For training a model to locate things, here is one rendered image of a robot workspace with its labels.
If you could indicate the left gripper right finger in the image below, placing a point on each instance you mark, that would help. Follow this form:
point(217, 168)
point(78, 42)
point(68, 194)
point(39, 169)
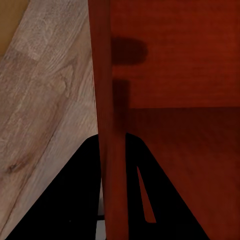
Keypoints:
point(174, 219)

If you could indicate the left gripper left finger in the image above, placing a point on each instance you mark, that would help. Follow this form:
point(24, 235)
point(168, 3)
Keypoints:
point(68, 208)

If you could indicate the door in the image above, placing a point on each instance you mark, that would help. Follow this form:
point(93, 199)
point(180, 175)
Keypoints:
point(11, 13)

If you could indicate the storage box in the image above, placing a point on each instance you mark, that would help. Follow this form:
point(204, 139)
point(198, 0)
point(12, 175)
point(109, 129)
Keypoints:
point(168, 72)

